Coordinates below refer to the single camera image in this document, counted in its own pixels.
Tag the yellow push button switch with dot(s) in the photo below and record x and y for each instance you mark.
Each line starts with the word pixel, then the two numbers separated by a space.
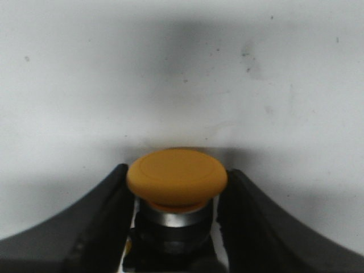
pixel 175 190

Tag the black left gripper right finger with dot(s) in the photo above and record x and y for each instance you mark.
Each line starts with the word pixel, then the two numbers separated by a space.
pixel 260 236

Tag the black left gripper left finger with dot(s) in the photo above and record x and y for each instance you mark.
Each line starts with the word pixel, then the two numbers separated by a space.
pixel 88 236

